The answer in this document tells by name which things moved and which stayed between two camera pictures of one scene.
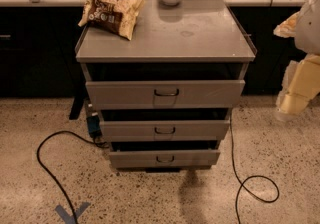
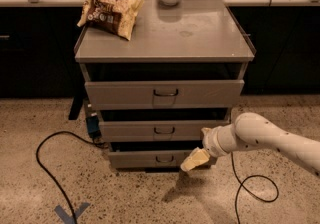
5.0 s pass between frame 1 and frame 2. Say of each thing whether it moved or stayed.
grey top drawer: stayed
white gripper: moved
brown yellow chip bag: stayed
